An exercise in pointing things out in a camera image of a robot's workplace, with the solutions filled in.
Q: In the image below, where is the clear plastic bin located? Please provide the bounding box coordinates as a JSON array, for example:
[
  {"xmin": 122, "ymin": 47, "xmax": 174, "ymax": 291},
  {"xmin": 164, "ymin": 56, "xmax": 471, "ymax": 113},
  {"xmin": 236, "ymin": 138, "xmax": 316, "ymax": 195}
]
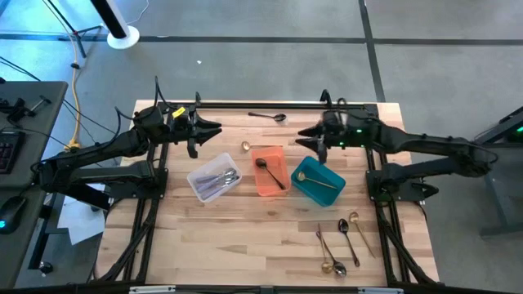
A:
[{"xmin": 186, "ymin": 152, "xmax": 244, "ymax": 204}]

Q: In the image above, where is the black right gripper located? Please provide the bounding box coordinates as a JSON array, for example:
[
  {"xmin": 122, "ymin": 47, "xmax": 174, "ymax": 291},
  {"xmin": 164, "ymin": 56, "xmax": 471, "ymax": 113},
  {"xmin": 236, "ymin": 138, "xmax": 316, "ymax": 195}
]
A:
[{"xmin": 294, "ymin": 109, "xmax": 351, "ymax": 164}]

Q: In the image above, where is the black stand with green light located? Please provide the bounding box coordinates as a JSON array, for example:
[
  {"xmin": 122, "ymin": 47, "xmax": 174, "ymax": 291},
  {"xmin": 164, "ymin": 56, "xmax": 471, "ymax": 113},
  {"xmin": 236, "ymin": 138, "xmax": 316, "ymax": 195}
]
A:
[{"xmin": 476, "ymin": 105, "xmax": 523, "ymax": 238}]

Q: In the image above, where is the white round stand base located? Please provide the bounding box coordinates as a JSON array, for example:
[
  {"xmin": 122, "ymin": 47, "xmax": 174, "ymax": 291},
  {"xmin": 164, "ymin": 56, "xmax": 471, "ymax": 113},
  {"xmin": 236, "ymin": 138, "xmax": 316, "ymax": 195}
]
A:
[{"xmin": 106, "ymin": 24, "xmax": 141, "ymax": 51}]

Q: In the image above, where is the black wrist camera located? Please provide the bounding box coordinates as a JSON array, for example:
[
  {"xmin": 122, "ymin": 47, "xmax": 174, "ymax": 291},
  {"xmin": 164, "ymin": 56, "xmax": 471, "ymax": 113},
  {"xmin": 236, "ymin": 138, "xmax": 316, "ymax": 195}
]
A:
[
  {"xmin": 325, "ymin": 109, "xmax": 348, "ymax": 131},
  {"xmin": 182, "ymin": 105, "xmax": 200, "ymax": 126}
]

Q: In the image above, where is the silver aluminium bracket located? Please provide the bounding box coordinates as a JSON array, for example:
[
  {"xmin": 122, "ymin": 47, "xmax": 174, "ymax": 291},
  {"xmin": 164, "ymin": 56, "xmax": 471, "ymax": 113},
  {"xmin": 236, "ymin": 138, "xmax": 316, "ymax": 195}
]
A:
[
  {"xmin": 357, "ymin": 287, "xmax": 405, "ymax": 294},
  {"xmin": 128, "ymin": 284, "xmax": 177, "ymax": 294}
]

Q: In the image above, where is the black clamp tool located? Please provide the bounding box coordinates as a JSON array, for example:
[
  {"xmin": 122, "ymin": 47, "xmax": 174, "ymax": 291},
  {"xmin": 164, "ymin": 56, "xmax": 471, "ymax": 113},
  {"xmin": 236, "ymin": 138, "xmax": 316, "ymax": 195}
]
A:
[{"xmin": 0, "ymin": 94, "xmax": 53, "ymax": 124}]

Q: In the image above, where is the white paper sheet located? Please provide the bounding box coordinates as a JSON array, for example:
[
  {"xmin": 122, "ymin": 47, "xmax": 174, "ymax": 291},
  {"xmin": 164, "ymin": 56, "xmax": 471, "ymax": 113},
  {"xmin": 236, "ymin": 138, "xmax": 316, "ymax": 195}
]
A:
[{"xmin": 56, "ymin": 182, "xmax": 108, "ymax": 247}]

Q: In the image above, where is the orange plastic bin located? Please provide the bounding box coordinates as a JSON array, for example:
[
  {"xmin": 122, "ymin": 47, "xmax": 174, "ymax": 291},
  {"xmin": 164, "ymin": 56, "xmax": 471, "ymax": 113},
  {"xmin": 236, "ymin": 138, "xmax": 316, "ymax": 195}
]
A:
[{"xmin": 250, "ymin": 145, "xmax": 292, "ymax": 198}]

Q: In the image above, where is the dark grey desk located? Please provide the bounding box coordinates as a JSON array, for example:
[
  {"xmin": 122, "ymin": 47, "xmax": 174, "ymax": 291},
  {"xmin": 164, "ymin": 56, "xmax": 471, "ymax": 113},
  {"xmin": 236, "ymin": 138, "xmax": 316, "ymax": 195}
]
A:
[
  {"xmin": 0, "ymin": 185, "xmax": 49, "ymax": 290},
  {"xmin": 0, "ymin": 80, "xmax": 69, "ymax": 189}
]

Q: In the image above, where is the black pole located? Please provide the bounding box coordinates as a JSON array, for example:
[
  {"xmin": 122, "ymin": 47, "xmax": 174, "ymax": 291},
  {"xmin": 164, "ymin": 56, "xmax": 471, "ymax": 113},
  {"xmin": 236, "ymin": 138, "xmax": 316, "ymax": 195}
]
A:
[{"xmin": 89, "ymin": 0, "xmax": 129, "ymax": 40}]

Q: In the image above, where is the black keyboard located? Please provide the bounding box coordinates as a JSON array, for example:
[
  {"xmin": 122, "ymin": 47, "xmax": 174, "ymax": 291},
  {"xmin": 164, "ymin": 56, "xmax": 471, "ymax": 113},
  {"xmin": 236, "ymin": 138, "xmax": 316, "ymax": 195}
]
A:
[{"xmin": 0, "ymin": 130, "xmax": 26, "ymax": 176}]

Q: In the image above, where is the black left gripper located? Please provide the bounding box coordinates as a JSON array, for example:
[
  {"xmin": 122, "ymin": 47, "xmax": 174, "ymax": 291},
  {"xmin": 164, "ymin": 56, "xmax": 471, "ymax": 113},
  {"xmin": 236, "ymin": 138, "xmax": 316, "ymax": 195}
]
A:
[{"xmin": 173, "ymin": 106, "xmax": 224, "ymax": 159}]

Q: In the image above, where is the gold spoon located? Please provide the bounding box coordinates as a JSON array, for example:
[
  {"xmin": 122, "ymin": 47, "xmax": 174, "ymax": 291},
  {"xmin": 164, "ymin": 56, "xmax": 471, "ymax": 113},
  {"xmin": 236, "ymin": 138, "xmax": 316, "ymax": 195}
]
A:
[
  {"xmin": 347, "ymin": 211, "xmax": 376, "ymax": 259},
  {"xmin": 240, "ymin": 140, "xmax": 284, "ymax": 152},
  {"xmin": 296, "ymin": 171, "xmax": 339, "ymax": 190},
  {"xmin": 317, "ymin": 222, "xmax": 335, "ymax": 274}
]

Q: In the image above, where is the thin white cable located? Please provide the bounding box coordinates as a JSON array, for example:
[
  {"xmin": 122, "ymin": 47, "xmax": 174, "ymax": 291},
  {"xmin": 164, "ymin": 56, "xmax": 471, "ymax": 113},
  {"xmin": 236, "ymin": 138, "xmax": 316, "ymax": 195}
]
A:
[{"xmin": 125, "ymin": 0, "xmax": 150, "ymax": 26}]

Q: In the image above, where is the teal plastic bin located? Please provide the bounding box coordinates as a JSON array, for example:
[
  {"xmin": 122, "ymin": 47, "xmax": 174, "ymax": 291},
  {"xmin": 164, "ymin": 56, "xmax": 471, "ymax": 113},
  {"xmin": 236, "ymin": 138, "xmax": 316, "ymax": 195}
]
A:
[{"xmin": 290, "ymin": 155, "xmax": 347, "ymax": 208}]

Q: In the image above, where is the black tripod stand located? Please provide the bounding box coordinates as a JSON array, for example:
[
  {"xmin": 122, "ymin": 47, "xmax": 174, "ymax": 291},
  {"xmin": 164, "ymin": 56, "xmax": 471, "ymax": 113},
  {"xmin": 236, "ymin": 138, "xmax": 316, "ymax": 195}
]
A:
[{"xmin": 42, "ymin": 0, "xmax": 103, "ymax": 59}]

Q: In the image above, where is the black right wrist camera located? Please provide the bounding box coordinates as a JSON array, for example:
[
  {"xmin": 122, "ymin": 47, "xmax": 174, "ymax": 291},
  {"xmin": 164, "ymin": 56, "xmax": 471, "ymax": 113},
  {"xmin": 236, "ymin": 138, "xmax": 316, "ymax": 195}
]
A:
[{"xmin": 325, "ymin": 109, "xmax": 348, "ymax": 131}]

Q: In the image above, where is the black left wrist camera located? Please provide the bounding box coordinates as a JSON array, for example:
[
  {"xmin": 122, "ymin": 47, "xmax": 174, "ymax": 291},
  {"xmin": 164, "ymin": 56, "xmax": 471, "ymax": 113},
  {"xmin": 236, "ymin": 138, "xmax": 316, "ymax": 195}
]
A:
[{"xmin": 182, "ymin": 105, "xmax": 200, "ymax": 126}]

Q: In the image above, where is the yellow extension cable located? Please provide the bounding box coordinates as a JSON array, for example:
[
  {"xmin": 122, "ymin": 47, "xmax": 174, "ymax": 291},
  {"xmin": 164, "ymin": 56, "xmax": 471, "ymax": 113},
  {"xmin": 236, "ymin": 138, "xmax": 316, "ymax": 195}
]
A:
[{"xmin": 67, "ymin": 0, "xmax": 83, "ymax": 156}]

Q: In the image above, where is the black computer mouse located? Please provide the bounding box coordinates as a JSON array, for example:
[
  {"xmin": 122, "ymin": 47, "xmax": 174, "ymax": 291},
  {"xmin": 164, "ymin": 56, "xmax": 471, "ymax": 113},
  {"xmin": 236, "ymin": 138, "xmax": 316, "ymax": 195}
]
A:
[{"xmin": 0, "ymin": 195, "xmax": 27, "ymax": 235}]

